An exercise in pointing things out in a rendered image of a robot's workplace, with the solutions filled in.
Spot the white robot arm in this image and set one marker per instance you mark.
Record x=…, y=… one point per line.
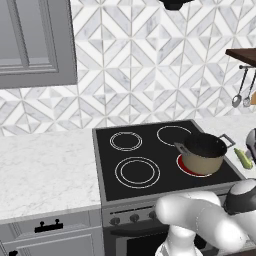
x=200, y=216

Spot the beige pot with dark interior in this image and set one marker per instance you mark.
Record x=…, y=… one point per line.
x=201, y=160

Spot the black and steel cooker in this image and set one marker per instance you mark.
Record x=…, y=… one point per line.
x=140, y=156

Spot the round grey cooker knob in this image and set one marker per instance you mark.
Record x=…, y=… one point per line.
x=134, y=218
x=152, y=215
x=115, y=221

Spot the grey drawer front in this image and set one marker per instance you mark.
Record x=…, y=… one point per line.
x=73, y=221

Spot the hanging steel spoon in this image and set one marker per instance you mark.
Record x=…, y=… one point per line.
x=237, y=100

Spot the black oven door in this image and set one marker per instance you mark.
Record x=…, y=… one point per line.
x=140, y=245

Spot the hanging steel ladle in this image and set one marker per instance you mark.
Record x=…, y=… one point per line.
x=247, y=101

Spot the hanging tan wooden tool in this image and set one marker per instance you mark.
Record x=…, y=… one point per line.
x=254, y=99

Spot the black extractor hood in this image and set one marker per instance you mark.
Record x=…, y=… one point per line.
x=175, y=3

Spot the grey base cupboard door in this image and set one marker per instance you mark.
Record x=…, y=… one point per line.
x=60, y=245

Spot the grey wall cupboard door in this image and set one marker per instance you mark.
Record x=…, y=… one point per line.
x=33, y=40

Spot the grey metal tool rail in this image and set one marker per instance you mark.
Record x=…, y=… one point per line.
x=248, y=67

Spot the dark wooden wall shelf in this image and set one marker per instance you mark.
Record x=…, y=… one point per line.
x=245, y=55

